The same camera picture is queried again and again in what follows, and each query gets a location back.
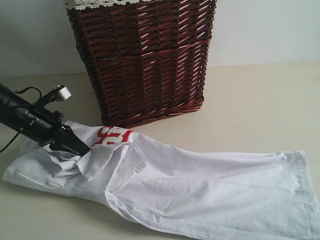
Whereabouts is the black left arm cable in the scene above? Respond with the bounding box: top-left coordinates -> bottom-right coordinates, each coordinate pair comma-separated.
0,86 -> 45,153

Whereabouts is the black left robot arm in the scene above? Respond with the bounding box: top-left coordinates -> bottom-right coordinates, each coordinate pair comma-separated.
0,84 -> 90,156

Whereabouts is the white shirt garment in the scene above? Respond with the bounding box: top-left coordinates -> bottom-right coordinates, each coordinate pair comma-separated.
2,121 -> 320,240

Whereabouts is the dark brown wicker basket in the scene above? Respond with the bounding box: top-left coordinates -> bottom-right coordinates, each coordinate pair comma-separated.
66,0 -> 217,127

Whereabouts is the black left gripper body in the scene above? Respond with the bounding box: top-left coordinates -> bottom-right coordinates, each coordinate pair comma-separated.
27,109 -> 73,147

